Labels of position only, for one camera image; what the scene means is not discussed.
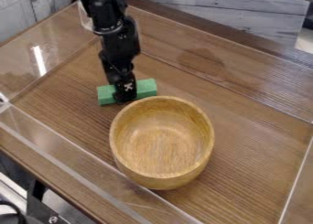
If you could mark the green rectangular block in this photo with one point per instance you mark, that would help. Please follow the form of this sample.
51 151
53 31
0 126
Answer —
146 89

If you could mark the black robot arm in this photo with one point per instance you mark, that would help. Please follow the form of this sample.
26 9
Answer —
115 28

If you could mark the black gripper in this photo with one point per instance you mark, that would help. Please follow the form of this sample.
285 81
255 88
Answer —
120 48

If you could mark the black table leg frame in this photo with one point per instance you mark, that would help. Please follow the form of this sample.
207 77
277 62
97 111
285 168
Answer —
36 208

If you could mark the clear acrylic tray wall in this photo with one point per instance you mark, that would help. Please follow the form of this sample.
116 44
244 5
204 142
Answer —
250 83

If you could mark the brown wooden bowl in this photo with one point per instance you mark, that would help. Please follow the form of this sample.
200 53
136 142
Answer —
162 140

